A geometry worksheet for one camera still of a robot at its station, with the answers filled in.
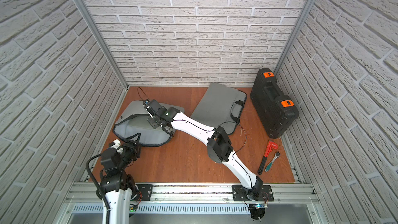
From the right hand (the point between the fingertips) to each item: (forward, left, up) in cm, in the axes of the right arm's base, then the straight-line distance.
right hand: (156, 116), depth 86 cm
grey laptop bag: (-2, +12, +2) cm, 13 cm away
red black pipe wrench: (-16, -65, -13) cm, 69 cm away
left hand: (-11, +6, 0) cm, 13 cm away
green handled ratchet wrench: (-21, -68, -14) cm, 72 cm away
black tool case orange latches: (-4, -65, +4) cm, 65 cm away
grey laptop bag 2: (+13, -38, -10) cm, 42 cm away
